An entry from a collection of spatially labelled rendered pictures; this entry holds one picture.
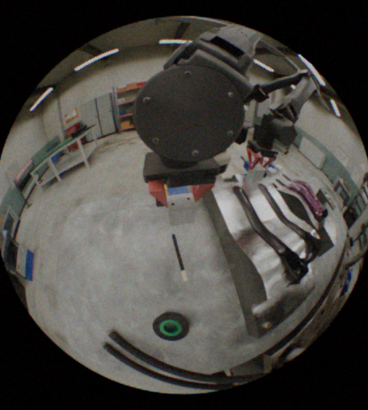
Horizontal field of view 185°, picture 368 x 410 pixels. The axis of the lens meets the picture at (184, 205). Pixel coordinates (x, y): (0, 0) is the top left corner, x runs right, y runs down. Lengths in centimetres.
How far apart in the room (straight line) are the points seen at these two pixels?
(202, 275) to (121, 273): 22
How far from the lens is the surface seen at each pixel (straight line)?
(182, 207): 22
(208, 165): 17
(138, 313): 36
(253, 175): 45
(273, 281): 25
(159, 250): 36
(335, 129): 786
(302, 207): 56
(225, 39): 18
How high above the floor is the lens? 113
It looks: 50 degrees down
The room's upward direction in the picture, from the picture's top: straight up
